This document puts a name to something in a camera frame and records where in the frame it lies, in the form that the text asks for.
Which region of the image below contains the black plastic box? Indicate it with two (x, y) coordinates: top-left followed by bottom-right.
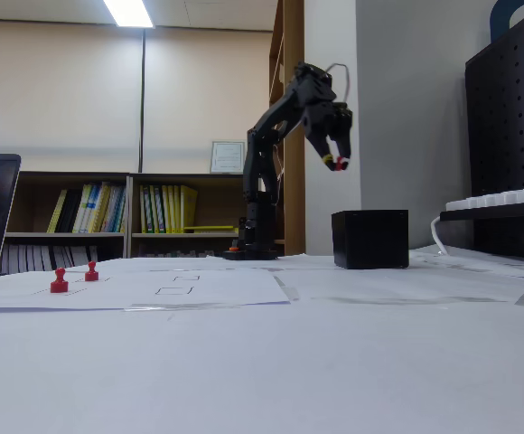
(331, 209), (410, 271)

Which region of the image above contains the tall wooden bookcase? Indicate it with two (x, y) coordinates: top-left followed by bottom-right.
(268, 0), (306, 257)

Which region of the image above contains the framed certificate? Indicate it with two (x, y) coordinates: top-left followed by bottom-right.
(210, 140), (247, 175)

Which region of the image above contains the low wooden bookcase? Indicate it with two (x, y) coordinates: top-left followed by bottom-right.
(2, 170), (131, 274)
(127, 172), (249, 259)

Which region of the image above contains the white paper sheet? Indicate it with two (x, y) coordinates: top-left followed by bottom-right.
(408, 243), (524, 284)
(0, 298), (524, 434)
(268, 265), (524, 303)

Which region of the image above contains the black pegboard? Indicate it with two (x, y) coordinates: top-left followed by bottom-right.
(463, 26), (524, 262)

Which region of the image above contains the black shelf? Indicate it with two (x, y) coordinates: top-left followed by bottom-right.
(439, 201), (524, 222)

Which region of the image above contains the white power strip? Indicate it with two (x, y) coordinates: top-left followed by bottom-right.
(444, 184), (524, 212)

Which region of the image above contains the paper sheet with drawn squares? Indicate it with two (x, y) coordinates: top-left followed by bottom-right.
(0, 269), (291, 314)

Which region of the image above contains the green white binder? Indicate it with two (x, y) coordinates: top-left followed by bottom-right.
(145, 185), (155, 234)
(139, 185), (149, 234)
(153, 184), (164, 234)

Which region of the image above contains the blue curved panel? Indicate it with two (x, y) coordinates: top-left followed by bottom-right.
(489, 0), (524, 44)

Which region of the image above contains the ceiling light panel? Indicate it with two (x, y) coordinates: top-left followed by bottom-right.
(102, 0), (156, 30)

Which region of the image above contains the yellow blue book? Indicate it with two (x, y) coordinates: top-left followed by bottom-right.
(85, 182), (109, 234)

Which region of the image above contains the white yellow book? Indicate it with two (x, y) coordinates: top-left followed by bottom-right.
(71, 184), (92, 234)

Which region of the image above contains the black book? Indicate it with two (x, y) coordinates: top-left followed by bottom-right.
(57, 188), (84, 234)

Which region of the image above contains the yellow leaning book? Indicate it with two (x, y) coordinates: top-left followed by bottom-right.
(46, 189), (69, 234)

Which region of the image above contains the white power strip cable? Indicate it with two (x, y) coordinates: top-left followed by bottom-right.
(429, 215), (454, 257)

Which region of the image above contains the dark vertical wall strip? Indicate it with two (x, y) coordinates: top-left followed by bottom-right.
(137, 26), (148, 174)

